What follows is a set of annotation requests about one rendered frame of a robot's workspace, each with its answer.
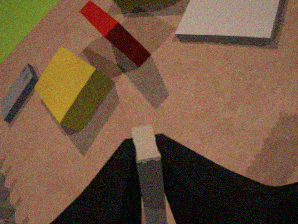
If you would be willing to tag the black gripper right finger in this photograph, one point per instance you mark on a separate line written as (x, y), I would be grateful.
(200, 191)

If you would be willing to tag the red rectangular block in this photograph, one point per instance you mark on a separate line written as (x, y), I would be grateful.
(115, 33)

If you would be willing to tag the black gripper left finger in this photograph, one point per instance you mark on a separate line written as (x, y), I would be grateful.
(114, 194)

